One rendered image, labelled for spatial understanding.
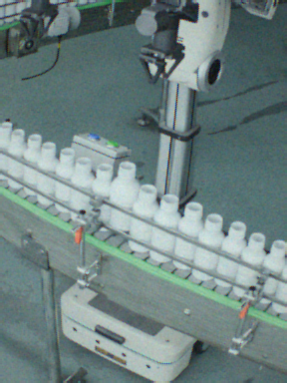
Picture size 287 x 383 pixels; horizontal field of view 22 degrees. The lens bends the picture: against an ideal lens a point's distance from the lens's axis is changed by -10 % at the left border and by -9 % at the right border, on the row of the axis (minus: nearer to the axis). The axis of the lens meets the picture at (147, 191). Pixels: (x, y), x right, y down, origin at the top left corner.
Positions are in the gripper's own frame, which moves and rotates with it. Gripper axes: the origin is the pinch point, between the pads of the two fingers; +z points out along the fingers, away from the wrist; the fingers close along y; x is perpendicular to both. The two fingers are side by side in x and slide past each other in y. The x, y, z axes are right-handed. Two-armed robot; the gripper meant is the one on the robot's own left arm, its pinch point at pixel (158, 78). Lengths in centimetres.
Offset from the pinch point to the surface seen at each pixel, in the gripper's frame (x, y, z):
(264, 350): -48, -11, 52
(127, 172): -1.1, -9.7, 21.0
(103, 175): 5.3, -9.4, 24.7
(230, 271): -31.2, -9.1, 34.5
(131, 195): -3.1, -9.9, 26.3
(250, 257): -35.7, -10.4, 27.7
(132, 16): 106, 154, 41
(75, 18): 108, 107, 32
